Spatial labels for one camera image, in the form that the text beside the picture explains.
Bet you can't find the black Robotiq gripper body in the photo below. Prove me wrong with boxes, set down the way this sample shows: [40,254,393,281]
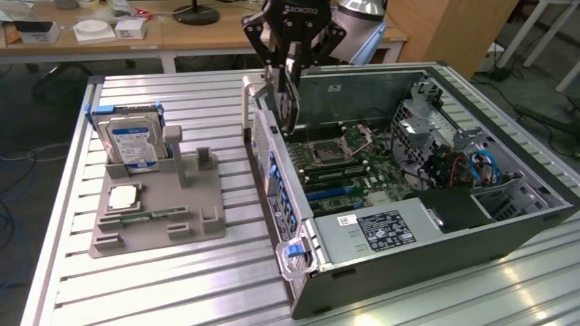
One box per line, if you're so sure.
[264,0,334,28]

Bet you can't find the low-profile GPU card black fan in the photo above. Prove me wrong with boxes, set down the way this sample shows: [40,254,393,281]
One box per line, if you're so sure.
[264,66,305,136]

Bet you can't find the RAM slot white clips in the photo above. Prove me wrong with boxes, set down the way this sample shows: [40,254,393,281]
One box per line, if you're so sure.
[301,164,369,179]
[304,171,372,186]

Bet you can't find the long black expansion slot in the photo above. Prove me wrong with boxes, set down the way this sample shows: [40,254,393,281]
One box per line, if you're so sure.
[306,181,345,193]

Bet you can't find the long blue expansion slot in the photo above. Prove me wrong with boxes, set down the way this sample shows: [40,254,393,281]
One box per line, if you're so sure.
[308,188,354,202]

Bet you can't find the black lamp base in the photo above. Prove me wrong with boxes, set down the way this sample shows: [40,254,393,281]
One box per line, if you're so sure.
[173,0,221,26]

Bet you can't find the wooden cabinet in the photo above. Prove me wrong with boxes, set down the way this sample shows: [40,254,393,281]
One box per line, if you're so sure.
[386,0,522,81]

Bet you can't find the small white box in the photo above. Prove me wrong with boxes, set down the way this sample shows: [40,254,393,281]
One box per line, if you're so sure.
[112,18,148,40]

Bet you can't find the silver socket cover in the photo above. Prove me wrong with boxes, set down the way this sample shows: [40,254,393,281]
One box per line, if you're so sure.
[341,122,377,160]

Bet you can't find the perforated metal drive cage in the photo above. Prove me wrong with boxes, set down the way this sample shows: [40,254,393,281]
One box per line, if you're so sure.
[392,79,457,150]

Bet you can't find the CPU socket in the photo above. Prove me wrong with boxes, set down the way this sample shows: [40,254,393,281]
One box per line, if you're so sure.
[312,141,345,162]

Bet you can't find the white square dish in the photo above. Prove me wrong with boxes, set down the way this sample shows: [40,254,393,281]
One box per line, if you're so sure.
[73,19,120,46]

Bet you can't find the black power brick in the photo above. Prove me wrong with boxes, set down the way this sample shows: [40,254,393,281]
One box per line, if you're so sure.
[488,66,513,82]

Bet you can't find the hard disk with blue caddy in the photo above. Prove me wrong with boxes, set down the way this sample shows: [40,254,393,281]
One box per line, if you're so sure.
[84,101,165,175]

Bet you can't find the green motherboard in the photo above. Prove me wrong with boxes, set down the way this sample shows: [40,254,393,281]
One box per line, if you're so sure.
[282,120,417,218]

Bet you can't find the black chair base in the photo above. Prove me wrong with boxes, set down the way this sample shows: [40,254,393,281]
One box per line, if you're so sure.
[29,62,94,101]

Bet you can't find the silver chipset heat sink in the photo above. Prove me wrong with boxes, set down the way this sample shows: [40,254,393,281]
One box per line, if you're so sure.
[366,192,394,206]

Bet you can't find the white box black top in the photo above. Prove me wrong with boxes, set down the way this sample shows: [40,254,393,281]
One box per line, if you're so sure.
[13,20,61,44]

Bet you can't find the black floor stand leg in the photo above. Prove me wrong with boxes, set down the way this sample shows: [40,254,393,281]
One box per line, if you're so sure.
[513,103,580,126]

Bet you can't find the silver CPU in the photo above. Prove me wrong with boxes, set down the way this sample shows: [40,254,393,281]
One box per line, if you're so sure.
[106,185,140,209]

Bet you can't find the green RAM stick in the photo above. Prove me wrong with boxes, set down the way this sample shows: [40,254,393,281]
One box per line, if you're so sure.
[117,207,189,221]

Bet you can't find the black air shroud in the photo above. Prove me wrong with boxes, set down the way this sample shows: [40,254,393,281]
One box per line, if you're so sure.
[418,188,494,234]

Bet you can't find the grey power supply unit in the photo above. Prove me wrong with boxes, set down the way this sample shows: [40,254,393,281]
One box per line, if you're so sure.
[312,198,448,266]

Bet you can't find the grey metal disk bay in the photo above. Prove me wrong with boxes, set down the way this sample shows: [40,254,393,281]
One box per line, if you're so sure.
[468,171,552,221]

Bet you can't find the blue release latch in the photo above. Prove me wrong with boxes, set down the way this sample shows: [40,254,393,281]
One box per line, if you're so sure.
[281,243,304,261]

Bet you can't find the grey parts rack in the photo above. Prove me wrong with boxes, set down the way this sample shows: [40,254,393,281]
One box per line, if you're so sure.
[88,124,228,261]

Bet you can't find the black open PC case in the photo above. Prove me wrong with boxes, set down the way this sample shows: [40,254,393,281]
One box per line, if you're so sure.
[238,60,580,322]

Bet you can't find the wooden desk white frame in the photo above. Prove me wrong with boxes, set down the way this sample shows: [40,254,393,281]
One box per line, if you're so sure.
[0,0,409,74]

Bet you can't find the grey card retention bracket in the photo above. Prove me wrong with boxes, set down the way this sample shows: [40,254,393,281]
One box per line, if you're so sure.
[241,75,268,132]

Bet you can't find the white table frame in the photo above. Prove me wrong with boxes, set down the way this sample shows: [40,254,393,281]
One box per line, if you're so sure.
[496,0,580,93]

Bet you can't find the black wire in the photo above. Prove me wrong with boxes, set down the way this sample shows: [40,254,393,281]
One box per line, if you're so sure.
[397,149,436,191]

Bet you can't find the blue wire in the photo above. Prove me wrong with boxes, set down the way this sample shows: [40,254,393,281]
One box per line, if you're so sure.
[468,150,501,186]

